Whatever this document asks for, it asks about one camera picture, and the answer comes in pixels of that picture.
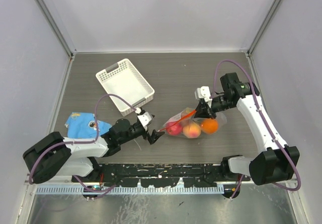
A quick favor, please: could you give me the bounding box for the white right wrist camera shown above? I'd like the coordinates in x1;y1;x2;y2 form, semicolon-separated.
195;86;212;103

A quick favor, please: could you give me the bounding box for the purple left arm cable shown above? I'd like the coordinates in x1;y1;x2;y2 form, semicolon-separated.
28;94;141;200

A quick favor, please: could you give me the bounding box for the blue patterned cloth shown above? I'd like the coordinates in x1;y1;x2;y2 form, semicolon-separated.
65;112;112;139

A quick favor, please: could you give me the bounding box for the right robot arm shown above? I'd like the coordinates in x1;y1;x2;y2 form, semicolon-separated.
195;72;300;186

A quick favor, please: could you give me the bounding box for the fake peach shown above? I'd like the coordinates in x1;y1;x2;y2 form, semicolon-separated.
182;122;201;138

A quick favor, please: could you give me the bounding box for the aluminium frame rail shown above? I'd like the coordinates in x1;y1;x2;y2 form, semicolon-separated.
33;176;74;185

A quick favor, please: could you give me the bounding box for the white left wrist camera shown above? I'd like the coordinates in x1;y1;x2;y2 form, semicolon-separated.
135;108;154;128

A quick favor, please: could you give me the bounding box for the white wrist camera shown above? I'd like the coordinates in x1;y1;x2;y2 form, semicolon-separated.
135;108;154;128
195;86;212;103

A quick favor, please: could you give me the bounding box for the fake red apple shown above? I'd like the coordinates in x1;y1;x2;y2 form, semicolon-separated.
166;122;183;136

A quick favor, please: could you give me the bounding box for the blue slotted cable duct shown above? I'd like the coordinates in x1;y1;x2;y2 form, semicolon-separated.
35;184;224;195

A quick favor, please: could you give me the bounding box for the clear zip top bag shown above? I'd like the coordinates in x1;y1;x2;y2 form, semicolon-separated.
159;108;227;139

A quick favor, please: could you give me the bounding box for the fake orange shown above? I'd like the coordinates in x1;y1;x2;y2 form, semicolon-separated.
200;119;219;134

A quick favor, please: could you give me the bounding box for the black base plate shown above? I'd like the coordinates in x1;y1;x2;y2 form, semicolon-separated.
80;163;241;188

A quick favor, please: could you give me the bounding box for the white perforated plastic basket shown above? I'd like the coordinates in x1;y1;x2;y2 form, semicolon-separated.
96;58;155;116

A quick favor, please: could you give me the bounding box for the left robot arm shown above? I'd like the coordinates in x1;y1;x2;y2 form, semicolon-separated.
23;116;164;184

